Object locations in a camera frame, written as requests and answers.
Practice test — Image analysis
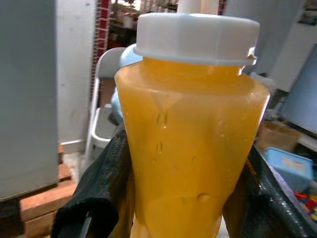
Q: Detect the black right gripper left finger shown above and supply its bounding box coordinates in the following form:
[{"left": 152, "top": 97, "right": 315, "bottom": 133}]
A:
[{"left": 51, "top": 127, "right": 136, "bottom": 238}]

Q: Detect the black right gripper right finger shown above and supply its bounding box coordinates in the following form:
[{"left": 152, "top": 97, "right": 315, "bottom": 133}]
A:
[{"left": 222, "top": 145, "right": 317, "bottom": 238}]

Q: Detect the orange juice bottle white cap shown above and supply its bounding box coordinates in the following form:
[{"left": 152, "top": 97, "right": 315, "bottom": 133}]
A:
[{"left": 114, "top": 12, "right": 271, "bottom": 238}]

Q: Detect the brown wooden fridge base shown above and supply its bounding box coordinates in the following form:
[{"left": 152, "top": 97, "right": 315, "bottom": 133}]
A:
[{"left": 19, "top": 143, "right": 78, "bottom": 238}]

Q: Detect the grey fridge cabinet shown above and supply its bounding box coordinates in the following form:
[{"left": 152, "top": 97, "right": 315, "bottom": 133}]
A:
[{"left": 0, "top": 0, "right": 59, "bottom": 200}]

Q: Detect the light blue plastic box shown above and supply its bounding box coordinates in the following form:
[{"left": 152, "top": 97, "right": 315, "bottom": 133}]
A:
[{"left": 262, "top": 147, "right": 314, "bottom": 192}]

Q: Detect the colourful toy pile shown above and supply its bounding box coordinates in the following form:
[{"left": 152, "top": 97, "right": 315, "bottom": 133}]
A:
[{"left": 294, "top": 190, "right": 317, "bottom": 222}]

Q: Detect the white folding chair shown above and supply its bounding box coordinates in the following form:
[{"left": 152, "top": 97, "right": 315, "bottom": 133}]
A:
[{"left": 85, "top": 47, "right": 129, "bottom": 159}]

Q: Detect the brown paper bag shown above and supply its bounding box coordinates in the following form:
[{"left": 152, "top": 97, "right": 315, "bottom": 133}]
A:
[{"left": 257, "top": 120, "right": 302, "bottom": 152}]

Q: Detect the dark flat screen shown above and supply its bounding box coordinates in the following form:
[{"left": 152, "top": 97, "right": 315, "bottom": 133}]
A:
[{"left": 281, "top": 44, "right": 317, "bottom": 135}]

